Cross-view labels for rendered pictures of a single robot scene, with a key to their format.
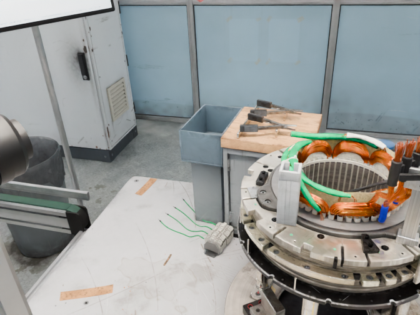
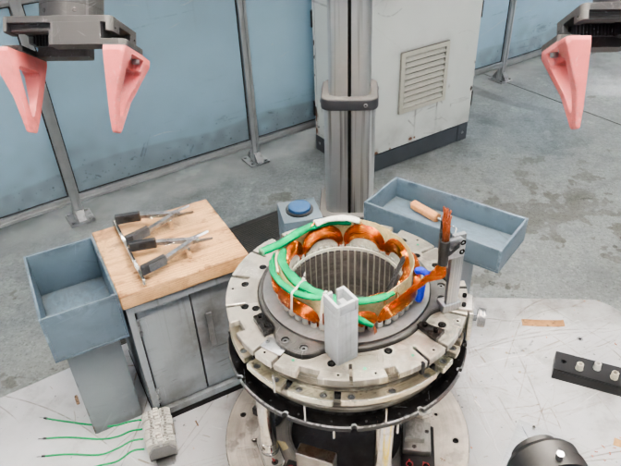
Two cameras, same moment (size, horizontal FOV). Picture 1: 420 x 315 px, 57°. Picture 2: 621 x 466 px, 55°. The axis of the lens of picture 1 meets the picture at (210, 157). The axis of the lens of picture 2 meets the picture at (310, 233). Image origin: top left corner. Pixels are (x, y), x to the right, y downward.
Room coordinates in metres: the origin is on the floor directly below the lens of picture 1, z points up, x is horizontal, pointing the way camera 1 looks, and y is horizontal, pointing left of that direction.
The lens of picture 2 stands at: (0.15, 0.28, 1.62)
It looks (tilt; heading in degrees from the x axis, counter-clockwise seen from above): 35 degrees down; 311
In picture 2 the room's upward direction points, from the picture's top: 3 degrees counter-clockwise
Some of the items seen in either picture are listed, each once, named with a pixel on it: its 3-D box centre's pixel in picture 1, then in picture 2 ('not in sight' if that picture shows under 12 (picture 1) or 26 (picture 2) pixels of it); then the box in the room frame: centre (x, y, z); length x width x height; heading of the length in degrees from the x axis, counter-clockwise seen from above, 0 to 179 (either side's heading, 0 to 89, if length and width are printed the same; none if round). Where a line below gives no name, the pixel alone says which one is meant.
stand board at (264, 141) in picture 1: (273, 130); (168, 249); (0.83, -0.15, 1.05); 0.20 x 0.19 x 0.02; 68
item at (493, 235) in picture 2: not in sight; (436, 275); (0.53, -0.49, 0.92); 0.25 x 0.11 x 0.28; 2
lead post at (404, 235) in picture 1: (415, 205); (452, 271); (0.39, -0.26, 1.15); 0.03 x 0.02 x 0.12; 60
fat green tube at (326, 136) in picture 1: (334, 137); (305, 233); (0.59, -0.21, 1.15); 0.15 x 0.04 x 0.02; 68
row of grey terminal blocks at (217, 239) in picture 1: (219, 237); (159, 432); (0.75, -0.01, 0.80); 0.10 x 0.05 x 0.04; 147
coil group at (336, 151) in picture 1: (350, 152); (322, 239); (0.58, -0.24, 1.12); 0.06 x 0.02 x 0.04; 68
